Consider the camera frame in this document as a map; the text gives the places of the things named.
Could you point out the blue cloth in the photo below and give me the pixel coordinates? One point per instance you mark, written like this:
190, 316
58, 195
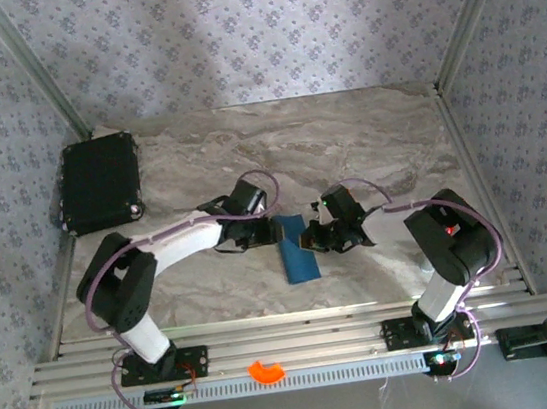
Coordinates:
302, 266

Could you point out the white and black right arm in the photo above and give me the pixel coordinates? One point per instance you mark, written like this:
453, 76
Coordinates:
461, 250

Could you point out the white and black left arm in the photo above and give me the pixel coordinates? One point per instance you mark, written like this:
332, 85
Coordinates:
134, 293

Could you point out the orange curved plastic piece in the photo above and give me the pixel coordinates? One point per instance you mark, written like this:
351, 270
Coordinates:
263, 376

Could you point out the small lit circuit board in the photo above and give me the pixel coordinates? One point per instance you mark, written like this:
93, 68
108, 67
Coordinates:
440, 360
162, 395

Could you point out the black rectangular case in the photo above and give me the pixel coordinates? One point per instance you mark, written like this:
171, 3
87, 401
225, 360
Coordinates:
99, 182

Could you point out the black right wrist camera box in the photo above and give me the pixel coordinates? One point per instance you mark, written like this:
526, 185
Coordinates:
344, 205

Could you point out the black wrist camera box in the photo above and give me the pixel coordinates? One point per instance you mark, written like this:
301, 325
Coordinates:
344, 205
247, 198

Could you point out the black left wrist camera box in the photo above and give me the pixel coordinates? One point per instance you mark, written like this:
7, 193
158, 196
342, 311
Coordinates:
247, 198

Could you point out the aluminium base frame beam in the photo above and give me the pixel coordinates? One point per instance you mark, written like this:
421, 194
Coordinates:
297, 342

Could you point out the aluminium table side rail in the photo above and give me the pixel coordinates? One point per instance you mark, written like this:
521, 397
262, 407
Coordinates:
472, 163
60, 293

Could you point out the black clamp bracket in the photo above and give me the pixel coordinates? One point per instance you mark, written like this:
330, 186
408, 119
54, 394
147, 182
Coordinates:
523, 340

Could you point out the aluminium corner post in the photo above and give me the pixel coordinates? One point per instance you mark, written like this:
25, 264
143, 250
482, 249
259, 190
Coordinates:
39, 69
471, 12

